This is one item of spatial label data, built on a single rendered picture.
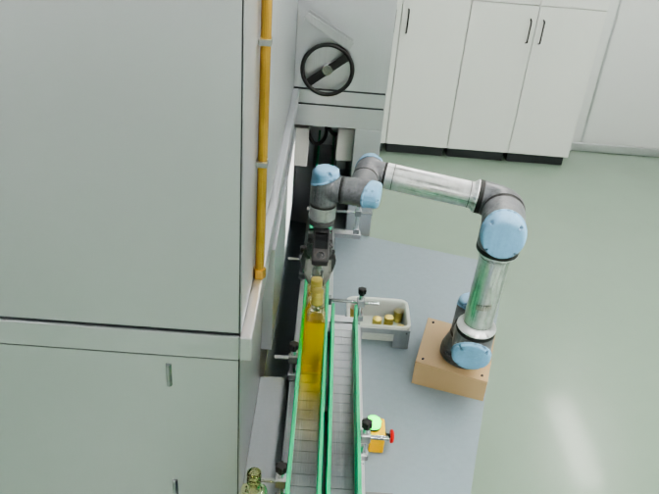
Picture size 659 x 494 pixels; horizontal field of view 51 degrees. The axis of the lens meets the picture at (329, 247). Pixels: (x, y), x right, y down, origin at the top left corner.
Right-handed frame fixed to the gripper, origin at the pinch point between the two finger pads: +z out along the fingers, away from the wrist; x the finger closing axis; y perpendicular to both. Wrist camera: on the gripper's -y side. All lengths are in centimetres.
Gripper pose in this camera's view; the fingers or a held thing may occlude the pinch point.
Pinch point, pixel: (317, 281)
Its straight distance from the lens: 201.9
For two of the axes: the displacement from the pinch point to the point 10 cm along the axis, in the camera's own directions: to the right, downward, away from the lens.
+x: -10.0, -0.7, -0.3
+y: 0.1, -5.1, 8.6
